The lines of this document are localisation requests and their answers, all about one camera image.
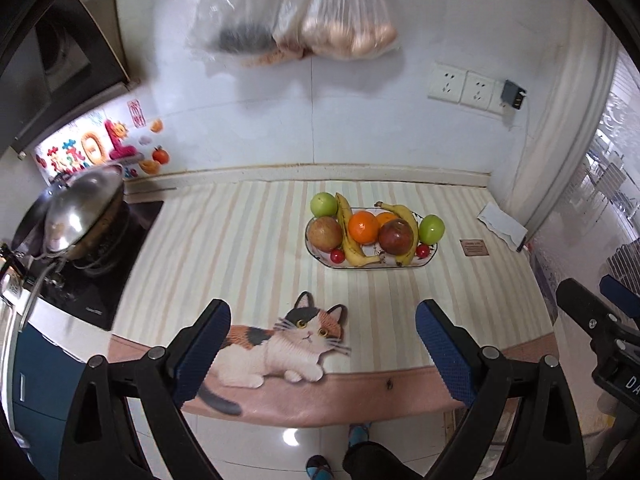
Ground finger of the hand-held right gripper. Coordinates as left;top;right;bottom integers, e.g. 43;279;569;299
556;278;640;356
600;275;640;321

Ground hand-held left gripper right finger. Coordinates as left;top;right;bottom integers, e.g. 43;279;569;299
415;299;587;480

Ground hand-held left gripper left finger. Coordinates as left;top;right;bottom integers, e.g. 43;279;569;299
59;298;233;480

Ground floral oval plate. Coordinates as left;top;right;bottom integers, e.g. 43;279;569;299
305;207;440;271

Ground large orange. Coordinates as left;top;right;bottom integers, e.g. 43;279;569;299
348;211;381;245

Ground brownish red apple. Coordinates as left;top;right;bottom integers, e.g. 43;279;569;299
307;216;344;253

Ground striped cat print mat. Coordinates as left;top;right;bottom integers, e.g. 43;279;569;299
107;180;558;428

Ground torn white paper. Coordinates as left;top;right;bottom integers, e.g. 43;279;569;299
477;202;528;252

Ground person's blue slipper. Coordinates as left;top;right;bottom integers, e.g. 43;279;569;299
306;455;336;480
347;422;373;448

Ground patterned glass door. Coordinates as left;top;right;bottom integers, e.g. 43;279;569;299
530;50;640;336

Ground person's dark trouser leg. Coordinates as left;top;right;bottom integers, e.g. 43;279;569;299
342;440;431;480

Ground green apple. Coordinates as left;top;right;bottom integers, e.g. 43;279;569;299
310;191;340;218
418;214;446;245

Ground dark red apple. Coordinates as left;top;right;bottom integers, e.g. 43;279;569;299
378;218;415;255

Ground black gas stove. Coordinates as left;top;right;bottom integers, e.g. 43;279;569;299
0;200;166;333

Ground yellow banana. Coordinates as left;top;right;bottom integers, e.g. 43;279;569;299
335;193;383;267
375;201;420;267

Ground blue cabinet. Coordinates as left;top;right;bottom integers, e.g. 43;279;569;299
10;320;86;480

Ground steel wok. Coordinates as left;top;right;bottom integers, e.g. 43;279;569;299
10;162;126;333

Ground grey plug adapter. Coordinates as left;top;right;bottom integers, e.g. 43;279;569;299
501;80;528;110

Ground black range hood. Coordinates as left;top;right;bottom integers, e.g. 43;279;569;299
0;0;131;161

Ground clear plastic bag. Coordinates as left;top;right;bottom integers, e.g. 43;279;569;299
186;0;301;68

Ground plastic bag of onions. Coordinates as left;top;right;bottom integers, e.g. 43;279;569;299
272;0;401;63

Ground colourful wall stickers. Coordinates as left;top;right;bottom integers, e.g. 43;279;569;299
32;100;171;181

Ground white wall socket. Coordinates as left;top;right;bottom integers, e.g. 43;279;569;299
460;71;497;110
427;62;468;103

